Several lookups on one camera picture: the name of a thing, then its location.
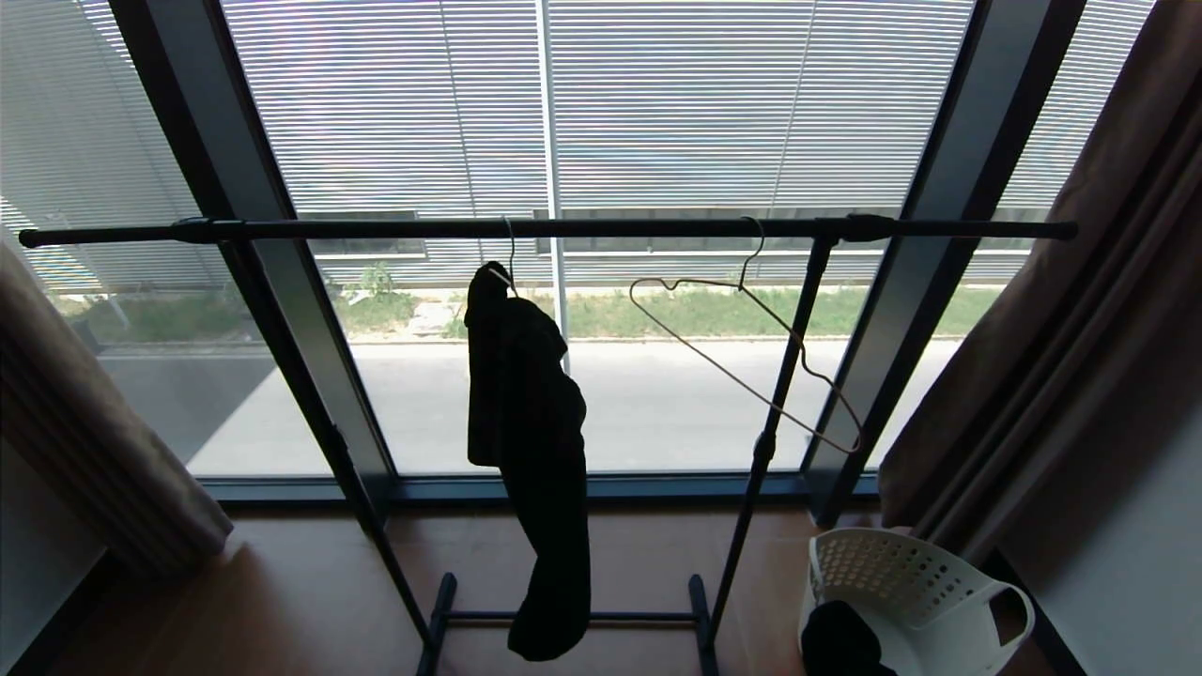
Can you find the brown curtain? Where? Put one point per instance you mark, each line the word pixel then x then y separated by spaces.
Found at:
pixel 103 451
pixel 1080 329

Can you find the black clothes rack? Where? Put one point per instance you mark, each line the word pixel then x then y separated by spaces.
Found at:
pixel 657 228

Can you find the white laundry basket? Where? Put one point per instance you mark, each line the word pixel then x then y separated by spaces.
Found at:
pixel 901 573

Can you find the black garment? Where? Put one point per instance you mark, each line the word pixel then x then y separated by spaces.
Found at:
pixel 840 643
pixel 535 422

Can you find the pink clothes hanger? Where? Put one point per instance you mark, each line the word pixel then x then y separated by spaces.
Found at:
pixel 723 366
pixel 512 253

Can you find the window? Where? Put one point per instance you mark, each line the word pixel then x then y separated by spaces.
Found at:
pixel 977 141

